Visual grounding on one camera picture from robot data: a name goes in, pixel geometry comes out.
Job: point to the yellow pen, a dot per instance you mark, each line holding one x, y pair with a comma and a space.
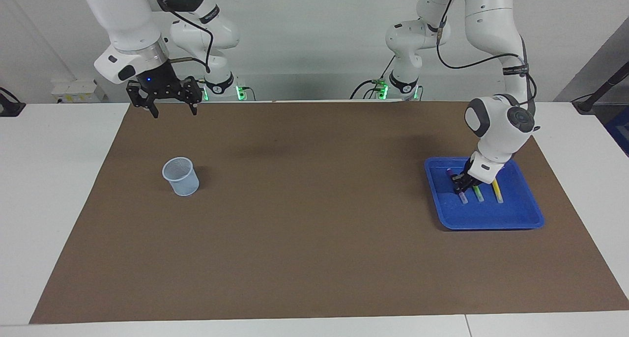
498, 193

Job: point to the light blue mesh cup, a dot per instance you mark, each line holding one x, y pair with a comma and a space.
181, 177

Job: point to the blue plastic tray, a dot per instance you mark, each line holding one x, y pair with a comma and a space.
491, 216

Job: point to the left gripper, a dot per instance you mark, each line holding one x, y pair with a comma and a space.
471, 175

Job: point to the green pen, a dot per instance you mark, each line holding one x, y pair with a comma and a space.
478, 195

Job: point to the black stand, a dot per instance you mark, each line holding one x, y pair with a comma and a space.
9, 106
597, 92

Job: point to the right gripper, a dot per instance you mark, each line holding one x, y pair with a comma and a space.
158, 77

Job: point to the blue box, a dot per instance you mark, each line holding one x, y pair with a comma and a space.
620, 130

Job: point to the purple pen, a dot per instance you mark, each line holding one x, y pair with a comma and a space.
463, 198

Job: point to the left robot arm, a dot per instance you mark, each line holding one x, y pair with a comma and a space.
496, 27

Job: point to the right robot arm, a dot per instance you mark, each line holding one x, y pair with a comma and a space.
128, 17

